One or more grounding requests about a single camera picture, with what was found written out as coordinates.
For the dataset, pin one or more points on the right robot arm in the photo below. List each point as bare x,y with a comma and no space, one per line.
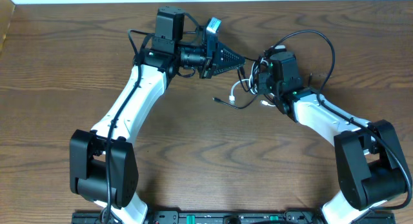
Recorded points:
371,166

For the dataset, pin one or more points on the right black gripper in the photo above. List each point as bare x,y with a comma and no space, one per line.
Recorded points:
262,77

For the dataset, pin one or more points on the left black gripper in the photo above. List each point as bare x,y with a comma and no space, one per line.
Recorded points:
211,52

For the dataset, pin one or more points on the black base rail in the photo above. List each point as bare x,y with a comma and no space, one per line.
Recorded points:
290,216

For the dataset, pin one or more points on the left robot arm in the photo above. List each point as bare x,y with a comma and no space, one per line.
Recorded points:
103,167

